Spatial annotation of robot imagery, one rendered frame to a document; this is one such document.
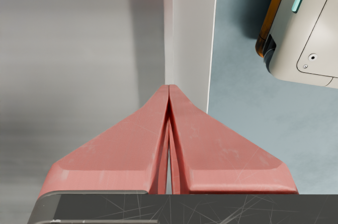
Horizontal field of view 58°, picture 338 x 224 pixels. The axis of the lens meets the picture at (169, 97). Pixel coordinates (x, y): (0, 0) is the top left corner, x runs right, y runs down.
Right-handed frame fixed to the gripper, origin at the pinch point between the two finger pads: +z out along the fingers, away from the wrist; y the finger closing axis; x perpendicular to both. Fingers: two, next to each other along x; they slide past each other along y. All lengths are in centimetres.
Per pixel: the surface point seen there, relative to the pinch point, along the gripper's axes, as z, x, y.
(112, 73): 7.5, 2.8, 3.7
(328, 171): 95, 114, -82
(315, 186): 95, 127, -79
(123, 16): 7.4, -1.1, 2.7
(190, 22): 7.5, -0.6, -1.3
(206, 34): 7.5, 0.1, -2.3
